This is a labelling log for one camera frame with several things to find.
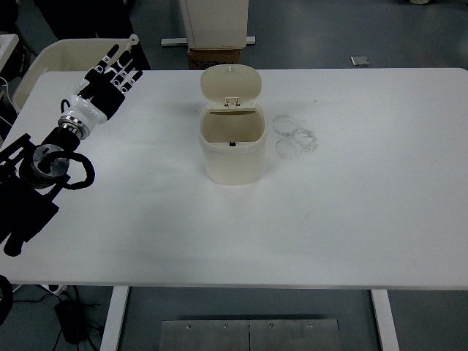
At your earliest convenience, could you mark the grey metal base bar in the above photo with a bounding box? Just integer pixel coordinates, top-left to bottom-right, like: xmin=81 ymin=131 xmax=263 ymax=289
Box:
xmin=160 ymin=36 xmax=257 ymax=48

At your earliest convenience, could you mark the white table leg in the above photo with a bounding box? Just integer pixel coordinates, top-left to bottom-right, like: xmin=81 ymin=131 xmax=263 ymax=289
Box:
xmin=99 ymin=286 xmax=129 ymax=351
xmin=370 ymin=290 xmax=400 ymax=351

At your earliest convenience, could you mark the black floor cable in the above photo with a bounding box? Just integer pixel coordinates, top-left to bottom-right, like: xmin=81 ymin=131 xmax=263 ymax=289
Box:
xmin=10 ymin=284 xmax=104 ymax=347

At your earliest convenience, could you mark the black power adapter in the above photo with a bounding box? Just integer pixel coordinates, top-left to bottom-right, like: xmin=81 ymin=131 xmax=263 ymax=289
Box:
xmin=53 ymin=298 xmax=88 ymax=344

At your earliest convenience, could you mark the white side table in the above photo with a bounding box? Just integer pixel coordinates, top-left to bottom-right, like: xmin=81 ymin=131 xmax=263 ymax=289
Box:
xmin=0 ymin=33 xmax=20 ymax=74

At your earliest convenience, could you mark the brown cardboard box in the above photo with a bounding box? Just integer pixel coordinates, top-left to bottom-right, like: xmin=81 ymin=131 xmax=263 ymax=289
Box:
xmin=187 ymin=47 xmax=242 ymax=70

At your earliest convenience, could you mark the cream plastic chair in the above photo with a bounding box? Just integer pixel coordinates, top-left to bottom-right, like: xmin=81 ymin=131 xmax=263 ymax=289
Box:
xmin=13 ymin=34 xmax=151 ymax=113

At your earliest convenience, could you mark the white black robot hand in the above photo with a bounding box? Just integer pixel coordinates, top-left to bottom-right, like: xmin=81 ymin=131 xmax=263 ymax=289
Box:
xmin=60 ymin=43 xmax=144 ymax=127

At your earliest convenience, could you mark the cream plastic trash bin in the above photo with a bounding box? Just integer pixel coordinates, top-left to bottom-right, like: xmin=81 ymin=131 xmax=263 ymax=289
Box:
xmin=198 ymin=64 xmax=267 ymax=186

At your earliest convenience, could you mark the grey metal plate with screws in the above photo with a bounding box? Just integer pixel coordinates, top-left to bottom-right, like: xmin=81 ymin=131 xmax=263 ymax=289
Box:
xmin=160 ymin=318 xmax=341 ymax=351

